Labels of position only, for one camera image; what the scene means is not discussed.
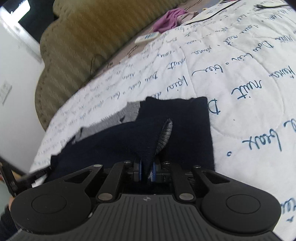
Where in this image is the white wall socket left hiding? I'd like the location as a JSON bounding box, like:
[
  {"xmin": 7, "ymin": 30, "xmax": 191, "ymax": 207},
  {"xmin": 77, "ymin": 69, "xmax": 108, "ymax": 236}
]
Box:
[{"xmin": 0, "ymin": 81, "xmax": 12, "ymax": 104}]

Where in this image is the white quilt with blue script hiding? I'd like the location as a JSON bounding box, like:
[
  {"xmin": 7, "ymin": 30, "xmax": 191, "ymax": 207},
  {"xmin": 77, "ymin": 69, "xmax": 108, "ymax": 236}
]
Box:
[{"xmin": 31, "ymin": 1, "xmax": 295, "ymax": 240}]

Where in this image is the purple cloth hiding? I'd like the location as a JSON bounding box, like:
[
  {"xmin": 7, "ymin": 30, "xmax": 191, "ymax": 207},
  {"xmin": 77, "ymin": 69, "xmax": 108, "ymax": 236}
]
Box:
[{"xmin": 152, "ymin": 8, "xmax": 187, "ymax": 33}]

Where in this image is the navy and grey sweater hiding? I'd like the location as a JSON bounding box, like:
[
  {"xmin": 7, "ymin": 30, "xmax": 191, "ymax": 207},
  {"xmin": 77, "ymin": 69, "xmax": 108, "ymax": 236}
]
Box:
[{"xmin": 47, "ymin": 97, "xmax": 215, "ymax": 181}]

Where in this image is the black cable by headboard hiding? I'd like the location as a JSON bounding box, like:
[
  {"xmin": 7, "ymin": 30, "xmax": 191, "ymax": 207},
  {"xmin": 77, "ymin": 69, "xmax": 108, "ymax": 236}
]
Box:
[{"xmin": 89, "ymin": 54, "xmax": 112, "ymax": 80}]

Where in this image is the olive upholstered headboard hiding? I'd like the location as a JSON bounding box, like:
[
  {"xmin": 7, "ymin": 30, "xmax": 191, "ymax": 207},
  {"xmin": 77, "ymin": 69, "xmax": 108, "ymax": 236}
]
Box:
[{"xmin": 35, "ymin": 1, "xmax": 180, "ymax": 129}]

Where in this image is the black cable on quilt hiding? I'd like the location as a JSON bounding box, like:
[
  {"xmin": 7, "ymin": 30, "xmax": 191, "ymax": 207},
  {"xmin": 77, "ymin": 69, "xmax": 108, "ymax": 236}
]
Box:
[{"xmin": 184, "ymin": 2, "xmax": 287, "ymax": 25}]

